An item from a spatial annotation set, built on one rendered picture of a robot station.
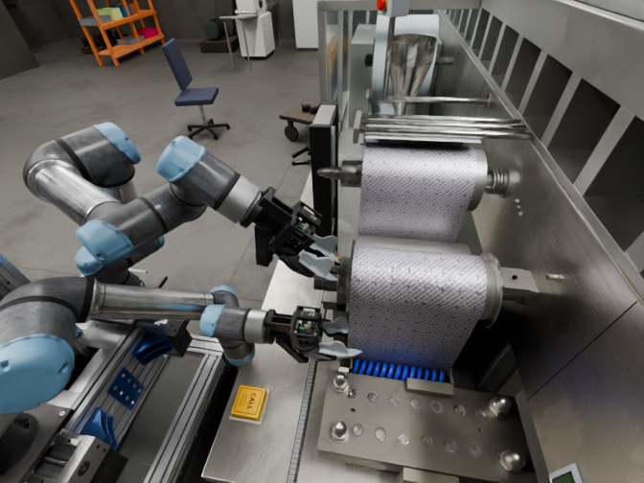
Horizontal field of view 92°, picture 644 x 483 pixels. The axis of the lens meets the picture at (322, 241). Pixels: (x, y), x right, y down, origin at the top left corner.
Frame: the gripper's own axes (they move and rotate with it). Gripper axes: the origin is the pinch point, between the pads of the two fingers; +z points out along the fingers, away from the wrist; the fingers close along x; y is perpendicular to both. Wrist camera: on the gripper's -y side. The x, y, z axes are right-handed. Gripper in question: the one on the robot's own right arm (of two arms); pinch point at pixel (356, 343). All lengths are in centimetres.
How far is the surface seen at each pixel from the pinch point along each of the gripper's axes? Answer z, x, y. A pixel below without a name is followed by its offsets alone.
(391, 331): 6.8, -0.3, 7.5
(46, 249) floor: -257, 107, -109
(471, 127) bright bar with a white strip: 20, 33, 36
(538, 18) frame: 31, 49, 53
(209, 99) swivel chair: -194, 317, -60
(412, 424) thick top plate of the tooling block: 12.7, -12.6, -5.9
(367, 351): 2.6, -0.3, -2.1
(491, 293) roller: 22.4, 1.9, 20.0
